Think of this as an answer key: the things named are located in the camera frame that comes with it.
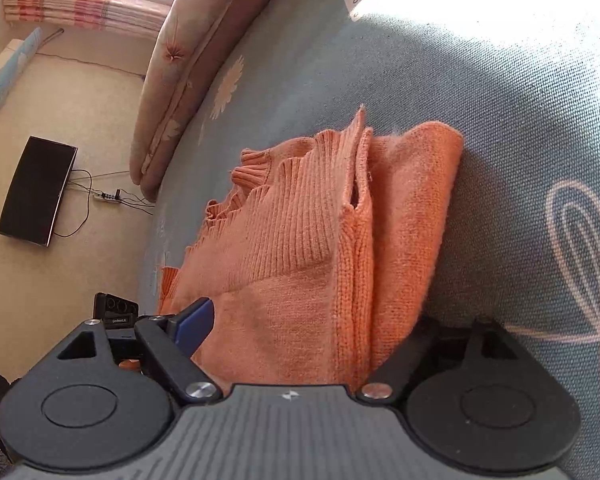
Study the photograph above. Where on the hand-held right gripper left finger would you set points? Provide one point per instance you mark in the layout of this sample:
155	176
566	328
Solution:
195	322

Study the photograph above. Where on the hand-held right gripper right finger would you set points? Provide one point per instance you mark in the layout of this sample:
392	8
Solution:
410	355

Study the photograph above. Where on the orange knit sweater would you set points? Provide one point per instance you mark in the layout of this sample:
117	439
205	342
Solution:
305	260

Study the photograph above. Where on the white air conditioner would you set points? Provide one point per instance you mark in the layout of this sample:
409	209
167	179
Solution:
7	75

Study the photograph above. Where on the pink floral quilt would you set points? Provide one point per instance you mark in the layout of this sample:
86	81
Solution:
190	60

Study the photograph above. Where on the pink patterned curtain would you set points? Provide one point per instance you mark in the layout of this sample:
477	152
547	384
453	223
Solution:
90	10

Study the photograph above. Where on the white wall power strip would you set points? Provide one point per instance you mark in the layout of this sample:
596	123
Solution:
105	195

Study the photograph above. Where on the black wall television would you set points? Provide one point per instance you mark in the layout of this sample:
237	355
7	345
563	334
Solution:
37	190

